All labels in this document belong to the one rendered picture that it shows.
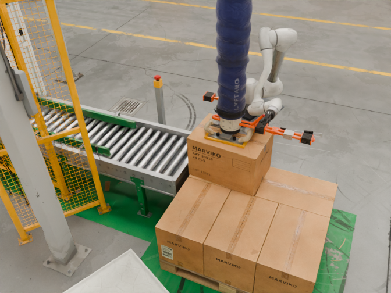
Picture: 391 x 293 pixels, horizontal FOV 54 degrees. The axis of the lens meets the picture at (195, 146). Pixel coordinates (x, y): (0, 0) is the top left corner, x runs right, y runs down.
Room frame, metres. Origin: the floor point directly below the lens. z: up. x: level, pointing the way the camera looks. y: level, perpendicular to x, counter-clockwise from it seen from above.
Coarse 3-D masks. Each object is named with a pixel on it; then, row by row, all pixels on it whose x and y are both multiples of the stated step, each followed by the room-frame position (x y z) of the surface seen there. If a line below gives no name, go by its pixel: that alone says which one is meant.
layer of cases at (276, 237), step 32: (192, 192) 2.25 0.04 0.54; (224, 192) 2.23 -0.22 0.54; (256, 192) 2.23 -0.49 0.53; (288, 192) 2.21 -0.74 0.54; (320, 192) 2.19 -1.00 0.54; (160, 224) 1.93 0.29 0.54; (192, 224) 1.91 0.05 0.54; (224, 224) 1.90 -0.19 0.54; (256, 224) 1.89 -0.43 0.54; (288, 224) 1.88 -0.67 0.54; (320, 224) 1.86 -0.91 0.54; (160, 256) 1.90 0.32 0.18; (192, 256) 1.77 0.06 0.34; (224, 256) 1.66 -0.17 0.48; (256, 256) 1.61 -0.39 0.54; (288, 256) 1.59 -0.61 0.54; (320, 256) 1.58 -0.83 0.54; (256, 288) 1.55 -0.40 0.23; (288, 288) 1.45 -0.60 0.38
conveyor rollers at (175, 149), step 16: (48, 112) 3.60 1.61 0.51; (64, 112) 3.57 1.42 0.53; (48, 128) 3.24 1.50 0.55; (96, 128) 3.21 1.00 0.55; (112, 128) 3.19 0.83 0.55; (128, 128) 3.23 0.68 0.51; (144, 128) 3.18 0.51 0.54; (64, 144) 3.01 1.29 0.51; (112, 144) 2.97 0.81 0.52; (128, 144) 2.93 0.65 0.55; (160, 144) 2.92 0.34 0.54; (176, 144) 2.89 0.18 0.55; (144, 160) 2.68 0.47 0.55; (176, 160) 2.66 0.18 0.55
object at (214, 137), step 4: (216, 132) 2.51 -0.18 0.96; (204, 136) 2.46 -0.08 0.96; (208, 136) 2.46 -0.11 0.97; (212, 136) 2.45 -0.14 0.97; (216, 136) 2.45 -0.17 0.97; (232, 136) 2.45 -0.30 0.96; (212, 140) 2.42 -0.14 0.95; (216, 140) 2.41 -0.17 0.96; (220, 140) 2.40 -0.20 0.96; (224, 140) 2.39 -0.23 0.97; (228, 140) 2.39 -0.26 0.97; (232, 140) 2.39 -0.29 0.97; (236, 140) 2.38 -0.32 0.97; (228, 144) 2.36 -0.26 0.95; (232, 144) 2.35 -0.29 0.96; (236, 144) 2.34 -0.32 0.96; (240, 144) 2.33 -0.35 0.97; (244, 144) 2.34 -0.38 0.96
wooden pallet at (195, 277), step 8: (160, 264) 1.90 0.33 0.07; (168, 264) 1.87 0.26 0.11; (176, 272) 1.85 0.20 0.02; (184, 272) 1.85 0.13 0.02; (192, 272) 1.77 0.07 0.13; (192, 280) 1.78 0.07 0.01; (200, 280) 1.77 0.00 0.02; (208, 280) 1.76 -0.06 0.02; (216, 280) 1.68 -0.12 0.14; (216, 288) 1.69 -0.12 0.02; (224, 288) 1.65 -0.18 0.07; (232, 288) 1.63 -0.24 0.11
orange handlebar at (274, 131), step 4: (212, 116) 2.56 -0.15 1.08; (216, 116) 2.57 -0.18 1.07; (240, 124) 2.44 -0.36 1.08; (244, 124) 2.43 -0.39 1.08; (268, 128) 2.38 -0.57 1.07; (272, 128) 2.36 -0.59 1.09; (276, 128) 2.35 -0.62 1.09; (268, 132) 2.34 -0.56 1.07; (272, 132) 2.33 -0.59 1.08; (276, 132) 2.31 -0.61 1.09; (296, 136) 2.26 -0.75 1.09; (300, 136) 2.27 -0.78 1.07; (312, 140) 2.20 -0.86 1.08
